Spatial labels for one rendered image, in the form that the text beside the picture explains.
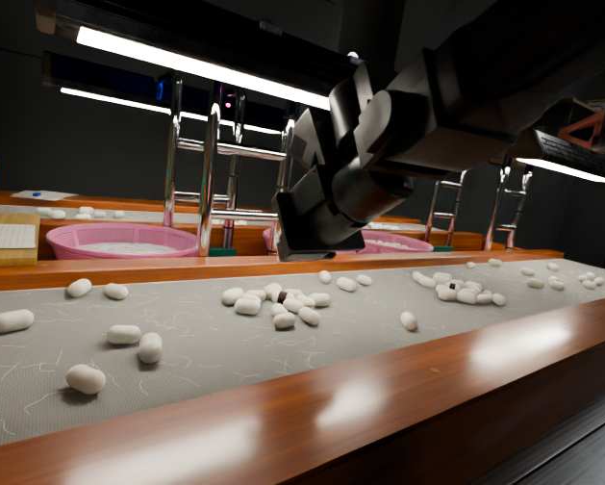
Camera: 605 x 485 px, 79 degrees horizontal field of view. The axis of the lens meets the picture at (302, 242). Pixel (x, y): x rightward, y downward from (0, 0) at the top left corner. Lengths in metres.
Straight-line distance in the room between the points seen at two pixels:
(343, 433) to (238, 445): 0.07
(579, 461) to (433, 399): 0.24
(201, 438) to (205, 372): 0.12
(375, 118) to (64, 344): 0.35
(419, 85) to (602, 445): 0.49
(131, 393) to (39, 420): 0.06
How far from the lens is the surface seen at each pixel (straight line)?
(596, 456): 0.58
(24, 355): 0.43
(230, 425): 0.28
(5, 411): 0.36
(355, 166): 0.32
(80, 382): 0.35
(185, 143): 0.89
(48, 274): 0.58
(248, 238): 1.01
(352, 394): 0.33
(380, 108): 0.27
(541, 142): 1.08
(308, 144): 0.39
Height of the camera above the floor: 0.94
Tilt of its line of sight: 11 degrees down
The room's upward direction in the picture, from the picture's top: 8 degrees clockwise
